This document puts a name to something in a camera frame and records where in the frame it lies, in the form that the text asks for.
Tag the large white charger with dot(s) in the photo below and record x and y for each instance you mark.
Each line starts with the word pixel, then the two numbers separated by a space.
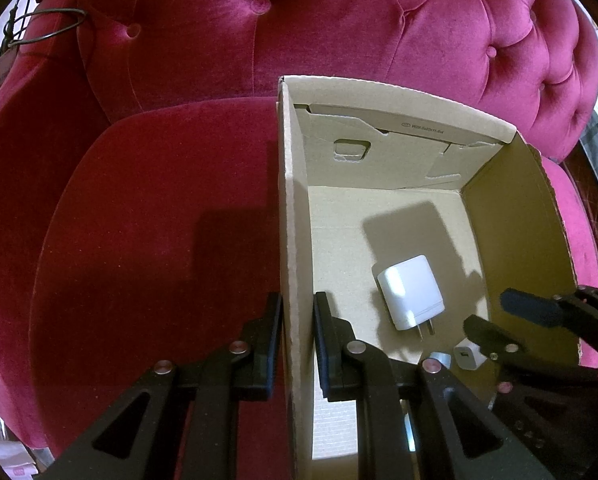
pixel 411 292

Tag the light blue tube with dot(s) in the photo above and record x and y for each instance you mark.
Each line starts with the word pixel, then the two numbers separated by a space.
pixel 441 358

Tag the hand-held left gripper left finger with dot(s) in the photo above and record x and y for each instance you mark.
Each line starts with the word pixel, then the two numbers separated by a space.
pixel 271 350

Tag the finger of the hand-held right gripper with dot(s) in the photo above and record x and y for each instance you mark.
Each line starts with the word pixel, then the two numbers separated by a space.
pixel 489 335
pixel 526 306

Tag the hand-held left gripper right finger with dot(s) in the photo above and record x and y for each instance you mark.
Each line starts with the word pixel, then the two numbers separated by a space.
pixel 326 355

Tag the cardboard box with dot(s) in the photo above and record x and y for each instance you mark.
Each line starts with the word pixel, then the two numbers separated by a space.
pixel 339 240

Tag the red velvet tufted sofa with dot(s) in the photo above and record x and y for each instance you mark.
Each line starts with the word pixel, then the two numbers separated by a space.
pixel 179 210

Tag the small white plug adapter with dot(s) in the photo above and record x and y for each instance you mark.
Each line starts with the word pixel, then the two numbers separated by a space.
pixel 468 355

